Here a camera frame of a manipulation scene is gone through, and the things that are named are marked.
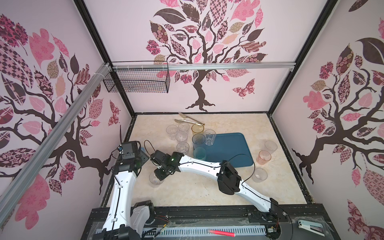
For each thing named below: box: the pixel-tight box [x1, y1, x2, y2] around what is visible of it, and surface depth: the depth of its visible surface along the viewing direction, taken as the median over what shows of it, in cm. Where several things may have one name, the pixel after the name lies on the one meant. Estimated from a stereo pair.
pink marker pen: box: [207, 229, 236, 238], surface depth 71 cm
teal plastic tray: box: [205, 132, 254, 168], surface depth 103 cm
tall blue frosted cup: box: [192, 133, 206, 150], surface depth 94 cm
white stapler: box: [297, 220, 325, 237], surface depth 71 cm
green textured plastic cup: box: [193, 146, 206, 160], surface depth 91 cm
